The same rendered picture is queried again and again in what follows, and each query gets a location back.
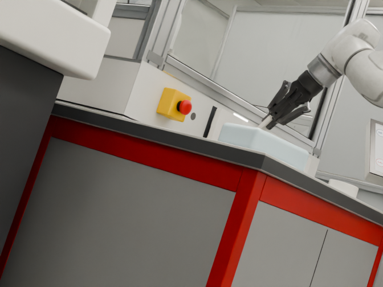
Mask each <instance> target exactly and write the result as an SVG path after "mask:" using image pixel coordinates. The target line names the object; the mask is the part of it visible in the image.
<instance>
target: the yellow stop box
mask: <svg viewBox="0 0 383 287"><path fill-rule="evenodd" d="M191 99H192V98H191V97H190V96H188V95H186V94H184V93H182V92H180V91H179V90H177V89H173V88H167V87H165V88H164V90H163V93H162V96H161V99H160V102H159V104H158V107H157V110H156V112H157V113H158V114H161V115H163V116H165V117H167V118H169V119H171V120H174V121H179V122H184V120H185V117H186V115H183V114H181V112H180V103H181V102H182V101H183V100H189V101H191Z"/></svg>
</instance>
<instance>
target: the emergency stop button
mask: <svg viewBox="0 0 383 287"><path fill-rule="evenodd" d="M191 110H192V104H191V102H190V101H189V100H183V101H182V102H181V103H180V112H181V114H183V115H187V114H189V113H190V112H191Z"/></svg>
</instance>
